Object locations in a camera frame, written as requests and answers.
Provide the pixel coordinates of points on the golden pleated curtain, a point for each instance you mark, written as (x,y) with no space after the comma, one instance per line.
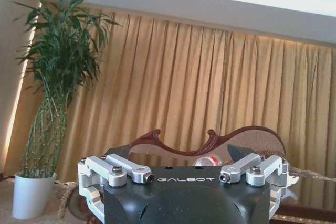
(183,85)

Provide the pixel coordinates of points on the tall green bamboo plant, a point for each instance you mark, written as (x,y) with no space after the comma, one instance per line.
(59,51)

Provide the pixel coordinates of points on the carved dark wood sofa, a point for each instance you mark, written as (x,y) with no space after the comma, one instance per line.
(183,150)

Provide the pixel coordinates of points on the clear plastic bottle red label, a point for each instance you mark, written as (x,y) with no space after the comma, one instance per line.
(208,161)

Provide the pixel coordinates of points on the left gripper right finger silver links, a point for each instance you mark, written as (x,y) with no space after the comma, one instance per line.
(273,166)

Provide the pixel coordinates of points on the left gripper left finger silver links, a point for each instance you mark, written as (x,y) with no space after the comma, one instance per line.
(97,166)

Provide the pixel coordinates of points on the white plant pot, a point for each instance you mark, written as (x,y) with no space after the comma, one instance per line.
(31,196)

